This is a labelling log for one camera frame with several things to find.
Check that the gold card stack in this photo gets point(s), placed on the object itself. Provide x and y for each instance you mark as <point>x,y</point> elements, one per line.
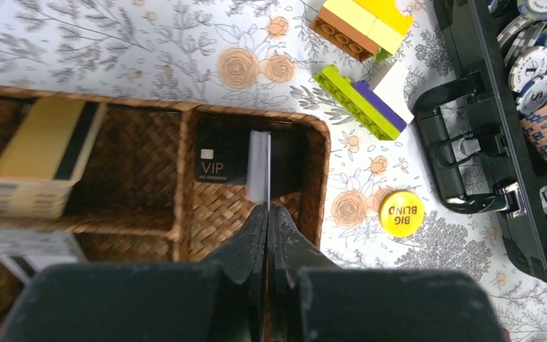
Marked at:
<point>47,156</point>

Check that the green purple toy block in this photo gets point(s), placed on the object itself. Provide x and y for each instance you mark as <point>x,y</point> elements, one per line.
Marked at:
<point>379,105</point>

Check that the orange brown toy block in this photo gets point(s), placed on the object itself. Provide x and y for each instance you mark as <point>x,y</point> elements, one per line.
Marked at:
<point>363,29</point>

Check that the black poker chip case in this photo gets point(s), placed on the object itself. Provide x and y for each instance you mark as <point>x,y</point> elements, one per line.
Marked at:
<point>478,106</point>

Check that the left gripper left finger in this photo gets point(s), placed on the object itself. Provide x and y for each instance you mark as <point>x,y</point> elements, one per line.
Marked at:
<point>220,298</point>

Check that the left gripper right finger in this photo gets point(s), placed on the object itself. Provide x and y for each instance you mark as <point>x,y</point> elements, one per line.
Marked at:
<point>313,299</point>

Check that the yellow big blind button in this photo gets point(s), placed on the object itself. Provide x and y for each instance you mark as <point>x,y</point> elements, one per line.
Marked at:
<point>401,213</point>

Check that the white card stack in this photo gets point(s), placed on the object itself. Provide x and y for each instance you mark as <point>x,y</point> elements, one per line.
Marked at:
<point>26,252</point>

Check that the black VIP card stack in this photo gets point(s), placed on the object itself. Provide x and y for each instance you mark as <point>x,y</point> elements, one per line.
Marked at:
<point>230,150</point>

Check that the brown wicker basket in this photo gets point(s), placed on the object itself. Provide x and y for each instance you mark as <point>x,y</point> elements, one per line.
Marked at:
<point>139,198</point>

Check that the floral tablecloth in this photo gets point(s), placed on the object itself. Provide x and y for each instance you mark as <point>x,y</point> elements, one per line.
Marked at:
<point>262,54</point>

